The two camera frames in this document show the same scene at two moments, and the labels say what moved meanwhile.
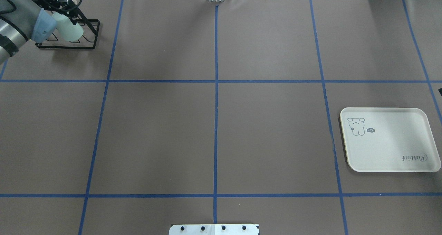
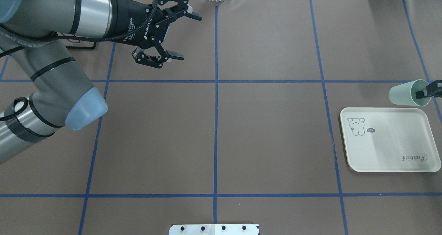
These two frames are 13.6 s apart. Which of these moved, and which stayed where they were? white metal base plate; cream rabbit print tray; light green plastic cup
Moved: light green plastic cup
Stayed: white metal base plate; cream rabbit print tray
